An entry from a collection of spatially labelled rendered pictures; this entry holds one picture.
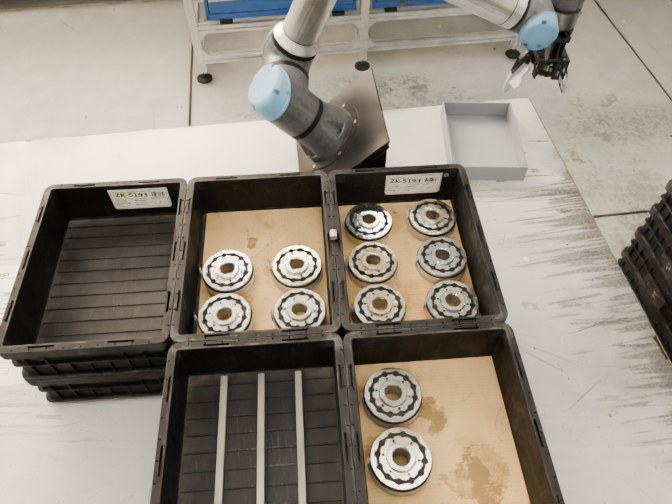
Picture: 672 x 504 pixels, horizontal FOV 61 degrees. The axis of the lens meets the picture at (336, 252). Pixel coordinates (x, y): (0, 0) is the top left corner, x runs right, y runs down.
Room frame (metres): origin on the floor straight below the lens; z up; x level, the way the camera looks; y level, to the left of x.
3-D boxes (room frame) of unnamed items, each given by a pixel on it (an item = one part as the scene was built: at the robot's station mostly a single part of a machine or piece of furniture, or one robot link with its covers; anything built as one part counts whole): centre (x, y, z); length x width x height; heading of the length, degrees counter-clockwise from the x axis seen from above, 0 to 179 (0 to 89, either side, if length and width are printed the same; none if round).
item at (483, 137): (1.21, -0.41, 0.73); 0.27 x 0.20 x 0.05; 179
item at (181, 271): (0.67, 0.15, 0.92); 0.40 x 0.30 x 0.02; 4
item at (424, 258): (0.70, -0.22, 0.86); 0.10 x 0.10 x 0.01
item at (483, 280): (0.70, -0.15, 0.87); 0.40 x 0.30 x 0.11; 4
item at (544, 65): (1.18, -0.51, 1.03); 0.09 x 0.08 x 0.12; 179
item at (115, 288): (0.65, 0.45, 0.87); 0.40 x 0.30 x 0.11; 4
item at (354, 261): (0.69, -0.08, 0.86); 0.10 x 0.10 x 0.01
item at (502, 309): (0.70, -0.15, 0.92); 0.40 x 0.30 x 0.02; 4
